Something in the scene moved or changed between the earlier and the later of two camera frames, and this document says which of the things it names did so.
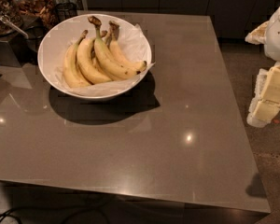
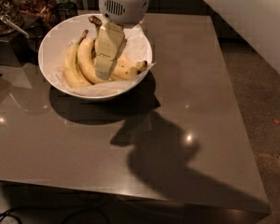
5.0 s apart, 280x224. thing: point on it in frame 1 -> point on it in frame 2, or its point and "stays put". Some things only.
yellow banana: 86,65 stays put
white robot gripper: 278,35 -> 125,7
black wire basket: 65,11 stays put
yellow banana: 72,71 stays put
